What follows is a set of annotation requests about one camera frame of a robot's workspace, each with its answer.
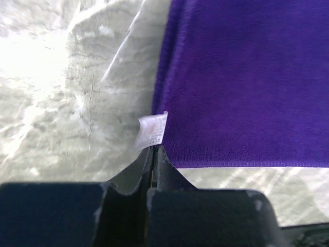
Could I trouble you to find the purple towel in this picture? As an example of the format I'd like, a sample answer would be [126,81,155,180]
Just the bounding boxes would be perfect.
[135,0,329,169]

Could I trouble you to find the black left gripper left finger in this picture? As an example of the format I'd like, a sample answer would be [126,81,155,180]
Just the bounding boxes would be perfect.
[1,148,154,246]

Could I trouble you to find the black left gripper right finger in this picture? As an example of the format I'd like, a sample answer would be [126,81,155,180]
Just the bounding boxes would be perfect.
[147,147,288,246]

